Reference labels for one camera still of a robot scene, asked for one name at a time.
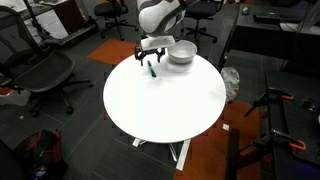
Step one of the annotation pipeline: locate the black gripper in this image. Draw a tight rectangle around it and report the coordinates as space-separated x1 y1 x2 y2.
134 46 167 67

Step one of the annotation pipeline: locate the teal and black marker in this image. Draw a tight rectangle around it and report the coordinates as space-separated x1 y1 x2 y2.
146 59 159 80

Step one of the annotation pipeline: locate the white round bowl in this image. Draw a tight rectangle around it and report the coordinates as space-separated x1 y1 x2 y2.
167 39 198 65

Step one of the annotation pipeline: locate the clear plastic bag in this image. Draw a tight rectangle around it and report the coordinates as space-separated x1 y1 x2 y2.
220 66 241 103

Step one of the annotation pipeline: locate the black kick scooter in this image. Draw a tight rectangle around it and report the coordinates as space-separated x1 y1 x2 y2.
22 0 100 48

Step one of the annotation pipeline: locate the brown wooden cabinet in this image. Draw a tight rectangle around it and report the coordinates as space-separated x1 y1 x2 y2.
39 0 88 34

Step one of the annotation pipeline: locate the white cabinet desk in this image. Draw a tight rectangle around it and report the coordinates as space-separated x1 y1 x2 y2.
0 0 69 40

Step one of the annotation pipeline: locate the white metal table base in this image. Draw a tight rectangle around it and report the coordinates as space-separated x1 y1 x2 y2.
131 137 193 172

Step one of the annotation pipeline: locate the black mesh office chair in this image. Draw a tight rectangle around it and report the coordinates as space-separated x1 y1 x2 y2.
0 4 95 118

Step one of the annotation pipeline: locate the black desk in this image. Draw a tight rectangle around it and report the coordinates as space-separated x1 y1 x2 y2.
229 3 320 69

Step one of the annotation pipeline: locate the black flat keyboard device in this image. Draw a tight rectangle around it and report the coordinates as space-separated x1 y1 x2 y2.
253 12 283 24

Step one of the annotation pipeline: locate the black orange bar clamp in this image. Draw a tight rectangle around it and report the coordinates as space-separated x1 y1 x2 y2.
244 86 295 118
248 129 308 158

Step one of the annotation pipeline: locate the red and black bag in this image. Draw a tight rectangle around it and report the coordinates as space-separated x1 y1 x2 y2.
13 128 68 180

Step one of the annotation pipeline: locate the black work table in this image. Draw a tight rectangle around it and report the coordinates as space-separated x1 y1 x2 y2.
264 69 320 180

